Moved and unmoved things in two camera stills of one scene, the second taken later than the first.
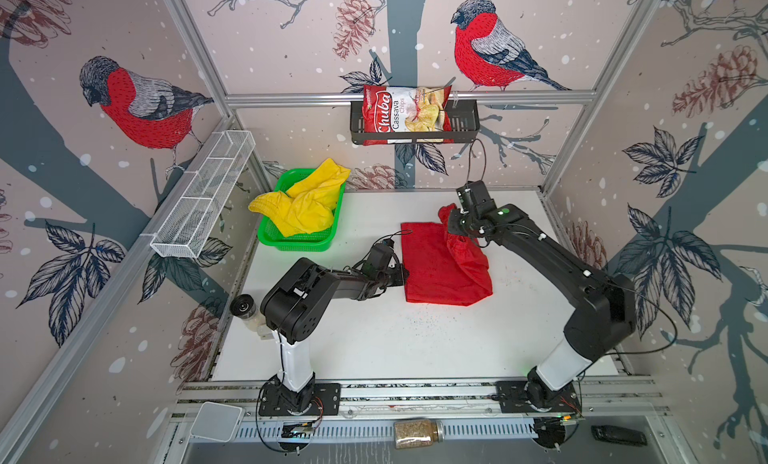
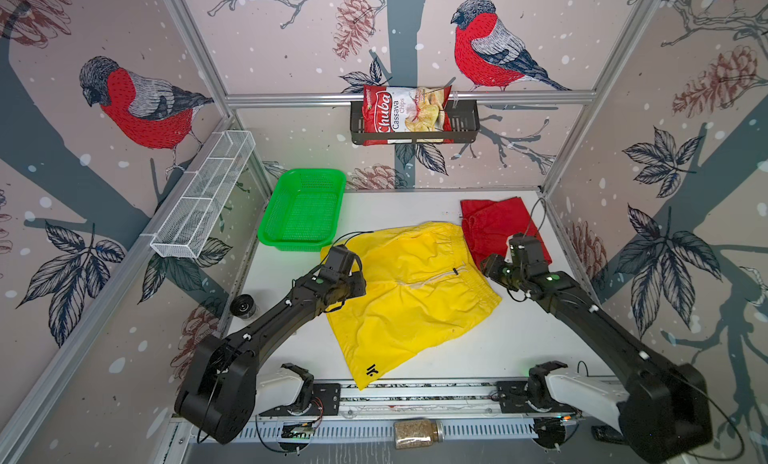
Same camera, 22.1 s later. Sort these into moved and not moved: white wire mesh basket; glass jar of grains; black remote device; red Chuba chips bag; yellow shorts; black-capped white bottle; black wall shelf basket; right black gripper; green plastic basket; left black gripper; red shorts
Moved: yellow shorts; left black gripper; red shorts; right black gripper
Not moved: black wall shelf basket; green plastic basket; white wire mesh basket; black remote device; glass jar of grains; black-capped white bottle; red Chuba chips bag
